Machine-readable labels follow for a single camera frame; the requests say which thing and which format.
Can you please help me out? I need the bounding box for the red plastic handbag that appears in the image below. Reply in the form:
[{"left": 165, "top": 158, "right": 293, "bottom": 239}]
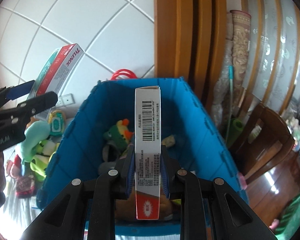
[{"left": 110, "top": 69, "right": 138, "bottom": 81}]

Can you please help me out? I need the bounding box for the brown plush toy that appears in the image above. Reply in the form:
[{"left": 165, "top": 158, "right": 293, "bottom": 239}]
[{"left": 115, "top": 189, "right": 174, "bottom": 221}]

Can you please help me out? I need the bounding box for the pink pig plush red dress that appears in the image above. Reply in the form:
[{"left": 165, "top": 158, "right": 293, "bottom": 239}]
[{"left": 6, "top": 154, "right": 21, "bottom": 179}]

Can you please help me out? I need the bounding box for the wooden chair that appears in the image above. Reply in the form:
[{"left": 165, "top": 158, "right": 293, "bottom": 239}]
[{"left": 229, "top": 103, "right": 295, "bottom": 184}]

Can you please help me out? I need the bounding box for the maroon California knit hat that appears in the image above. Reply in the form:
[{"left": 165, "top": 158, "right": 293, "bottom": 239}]
[{"left": 15, "top": 174, "right": 36, "bottom": 199}]

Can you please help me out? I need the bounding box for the rolled patterned carpet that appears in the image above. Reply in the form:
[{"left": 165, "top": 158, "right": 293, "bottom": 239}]
[{"left": 230, "top": 10, "right": 251, "bottom": 93}]

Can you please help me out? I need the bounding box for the white wall socket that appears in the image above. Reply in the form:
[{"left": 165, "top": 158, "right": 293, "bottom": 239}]
[{"left": 56, "top": 94, "right": 75, "bottom": 107}]

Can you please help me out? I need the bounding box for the teal white medicine box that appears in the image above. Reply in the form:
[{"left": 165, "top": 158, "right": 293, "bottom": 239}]
[{"left": 27, "top": 48, "right": 60, "bottom": 99}]

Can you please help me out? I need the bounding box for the teal blue dolphin plush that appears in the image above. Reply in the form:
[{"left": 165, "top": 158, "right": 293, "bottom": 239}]
[{"left": 19, "top": 120, "right": 51, "bottom": 164}]

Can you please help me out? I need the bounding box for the red white Tylenol box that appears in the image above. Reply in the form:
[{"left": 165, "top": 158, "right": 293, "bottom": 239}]
[{"left": 36, "top": 43, "right": 85, "bottom": 120}]

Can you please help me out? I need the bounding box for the green frog plush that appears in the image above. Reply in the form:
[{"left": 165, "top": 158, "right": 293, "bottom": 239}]
[{"left": 30, "top": 139, "right": 60, "bottom": 182}]

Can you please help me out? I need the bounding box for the white grey medicine box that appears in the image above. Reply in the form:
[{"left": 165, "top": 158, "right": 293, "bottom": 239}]
[{"left": 134, "top": 86, "right": 161, "bottom": 220}]

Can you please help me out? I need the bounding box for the yellow green tissue pack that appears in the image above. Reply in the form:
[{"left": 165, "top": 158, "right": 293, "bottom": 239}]
[{"left": 47, "top": 110, "right": 66, "bottom": 137}]

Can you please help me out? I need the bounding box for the blue folding storage bin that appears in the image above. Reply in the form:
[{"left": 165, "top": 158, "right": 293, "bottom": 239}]
[{"left": 36, "top": 77, "right": 249, "bottom": 237}]

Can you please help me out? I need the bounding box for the green dinosaur plush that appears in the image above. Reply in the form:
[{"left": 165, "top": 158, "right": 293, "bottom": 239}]
[{"left": 103, "top": 119, "right": 134, "bottom": 152}]

